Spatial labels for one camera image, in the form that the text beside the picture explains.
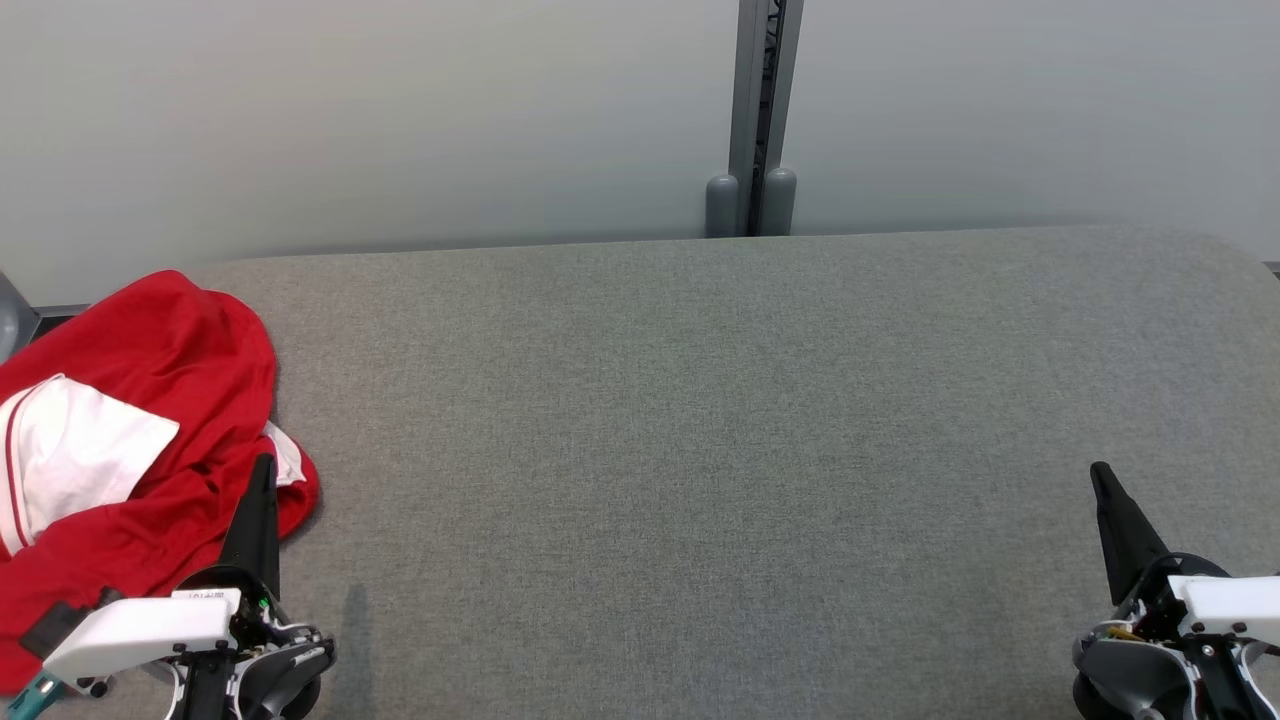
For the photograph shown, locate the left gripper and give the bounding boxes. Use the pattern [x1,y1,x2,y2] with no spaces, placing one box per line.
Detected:
[45,453,293,720]

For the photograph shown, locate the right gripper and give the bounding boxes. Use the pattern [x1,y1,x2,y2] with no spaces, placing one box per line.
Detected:
[1089,461,1280,720]

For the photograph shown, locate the red shorts with white stripe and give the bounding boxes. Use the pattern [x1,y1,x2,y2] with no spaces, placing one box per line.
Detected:
[150,420,321,601]

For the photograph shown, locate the red white number jersey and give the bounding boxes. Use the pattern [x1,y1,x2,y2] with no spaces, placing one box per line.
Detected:
[0,270,321,693]

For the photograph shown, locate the grey chair shell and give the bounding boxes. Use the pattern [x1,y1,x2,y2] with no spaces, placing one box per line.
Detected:
[0,270,41,363]

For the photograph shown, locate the grey upholstered table pad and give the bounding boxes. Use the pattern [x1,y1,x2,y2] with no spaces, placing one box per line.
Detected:
[0,225,1280,720]

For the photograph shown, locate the grey cylindrical post foot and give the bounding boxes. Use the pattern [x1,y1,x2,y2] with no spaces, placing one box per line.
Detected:
[705,174,740,239]
[762,167,798,237]

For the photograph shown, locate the grey metal partition post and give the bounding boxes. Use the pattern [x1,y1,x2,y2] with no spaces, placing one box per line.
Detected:
[728,0,805,238]

